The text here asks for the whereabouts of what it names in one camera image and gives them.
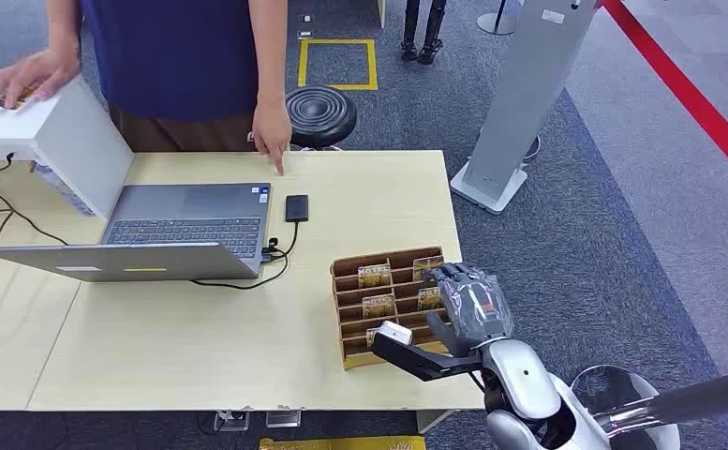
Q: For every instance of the person's left hand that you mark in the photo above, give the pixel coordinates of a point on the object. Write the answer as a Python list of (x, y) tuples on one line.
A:
[(271, 133)]

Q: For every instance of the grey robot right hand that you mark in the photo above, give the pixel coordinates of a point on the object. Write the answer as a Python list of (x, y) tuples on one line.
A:
[(476, 307)]

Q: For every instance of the person's right hand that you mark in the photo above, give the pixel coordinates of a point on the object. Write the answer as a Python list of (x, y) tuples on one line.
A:
[(25, 77)]

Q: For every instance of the yellow hotel card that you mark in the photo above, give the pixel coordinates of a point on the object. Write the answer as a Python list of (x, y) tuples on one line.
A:
[(429, 299), (25, 96), (374, 276), (378, 306), (424, 267)]

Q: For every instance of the person's right forearm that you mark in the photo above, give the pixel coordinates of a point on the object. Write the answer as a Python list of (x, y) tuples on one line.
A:
[(63, 28)]

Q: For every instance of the person's left forearm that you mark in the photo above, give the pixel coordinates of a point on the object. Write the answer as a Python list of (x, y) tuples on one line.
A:
[(270, 49)]

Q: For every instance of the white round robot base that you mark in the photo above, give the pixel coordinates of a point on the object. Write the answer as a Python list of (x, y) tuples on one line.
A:
[(655, 435)]

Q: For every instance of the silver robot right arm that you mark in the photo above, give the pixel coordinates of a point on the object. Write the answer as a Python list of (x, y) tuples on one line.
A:
[(525, 379)]

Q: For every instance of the person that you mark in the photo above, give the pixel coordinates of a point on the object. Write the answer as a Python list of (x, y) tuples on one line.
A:
[(177, 62)]

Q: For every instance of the wooden card holder rack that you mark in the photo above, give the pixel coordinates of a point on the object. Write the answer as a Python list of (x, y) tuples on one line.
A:
[(351, 323)]

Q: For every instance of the black round stool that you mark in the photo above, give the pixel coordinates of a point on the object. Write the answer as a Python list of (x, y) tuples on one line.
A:
[(320, 115)]

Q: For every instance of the white box cabinet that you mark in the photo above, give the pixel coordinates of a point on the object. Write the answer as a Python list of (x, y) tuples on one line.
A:
[(65, 143)]

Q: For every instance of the black external drive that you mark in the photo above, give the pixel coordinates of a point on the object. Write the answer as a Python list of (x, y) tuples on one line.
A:
[(297, 208)]

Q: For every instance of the floor power outlet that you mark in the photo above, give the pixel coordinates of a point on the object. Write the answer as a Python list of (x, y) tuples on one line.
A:
[(305, 26)]

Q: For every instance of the grey open laptop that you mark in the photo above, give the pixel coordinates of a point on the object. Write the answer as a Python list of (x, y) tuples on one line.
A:
[(171, 233)]

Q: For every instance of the black humanoid robot legs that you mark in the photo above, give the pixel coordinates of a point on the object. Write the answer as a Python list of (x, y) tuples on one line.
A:
[(429, 31)]

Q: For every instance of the silver kiosk stand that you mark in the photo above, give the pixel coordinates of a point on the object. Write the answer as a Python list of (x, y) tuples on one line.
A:
[(525, 93)]

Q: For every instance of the grey metal pole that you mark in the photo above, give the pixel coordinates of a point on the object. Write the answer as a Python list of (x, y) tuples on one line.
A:
[(699, 400)]

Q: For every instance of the round grey stand base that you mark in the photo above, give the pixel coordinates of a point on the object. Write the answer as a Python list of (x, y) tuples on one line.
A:
[(497, 23)]

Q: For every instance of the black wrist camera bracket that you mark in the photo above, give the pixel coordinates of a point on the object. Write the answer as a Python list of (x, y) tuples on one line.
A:
[(422, 362)]

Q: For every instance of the metal table bracket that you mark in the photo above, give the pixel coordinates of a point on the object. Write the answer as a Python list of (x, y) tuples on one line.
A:
[(283, 417), (232, 420)]

